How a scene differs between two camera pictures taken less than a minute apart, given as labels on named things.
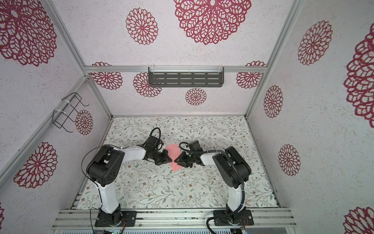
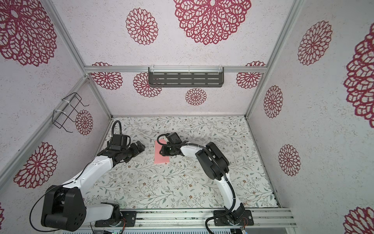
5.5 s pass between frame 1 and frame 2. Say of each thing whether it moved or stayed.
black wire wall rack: stayed
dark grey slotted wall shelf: stayed
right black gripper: moved
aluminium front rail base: stayed
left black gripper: moved
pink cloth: moved
